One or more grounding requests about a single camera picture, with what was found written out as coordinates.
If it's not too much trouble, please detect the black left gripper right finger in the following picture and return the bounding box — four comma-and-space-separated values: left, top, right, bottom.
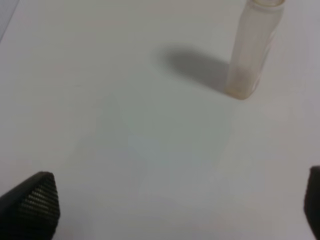
304, 166, 320, 238

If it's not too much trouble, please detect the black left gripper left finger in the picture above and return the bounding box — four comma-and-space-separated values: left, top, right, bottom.
0, 171, 61, 240

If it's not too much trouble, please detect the clear plastic drink bottle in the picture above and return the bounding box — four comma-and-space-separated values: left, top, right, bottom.
225, 0, 285, 100

